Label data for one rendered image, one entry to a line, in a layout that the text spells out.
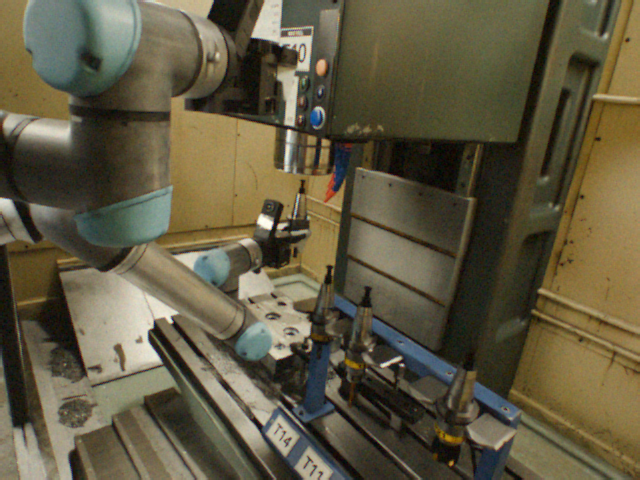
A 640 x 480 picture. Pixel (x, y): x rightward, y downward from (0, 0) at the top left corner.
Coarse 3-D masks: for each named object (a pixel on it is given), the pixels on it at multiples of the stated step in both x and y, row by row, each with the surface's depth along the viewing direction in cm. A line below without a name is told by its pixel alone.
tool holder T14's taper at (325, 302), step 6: (324, 282) 87; (324, 288) 87; (330, 288) 87; (318, 294) 88; (324, 294) 87; (330, 294) 87; (318, 300) 88; (324, 300) 87; (330, 300) 87; (318, 306) 88; (324, 306) 87; (330, 306) 87; (318, 312) 88; (324, 312) 87; (330, 312) 88
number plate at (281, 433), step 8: (280, 416) 96; (272, 424) 96; (280, 424) 95; (288, 424) 94; (272, 432) 95; (280, 432) 94; (288, 432) 93; (296, 432) 92; (272, 440) 94; (280, 440) 93; (288, 440) 92; (296, 440) 91; (280, 448) 92; (288, 448) 91
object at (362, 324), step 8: (360, 304) 79; (360, 312) 79; (368, 312) 79; (360, 320) 79; (368, 320) 79; (352, 328) 80; (360, 328) 79; (368, 328) 79; (352, 336) 80; (360, 336) 79; (368, 336) 80
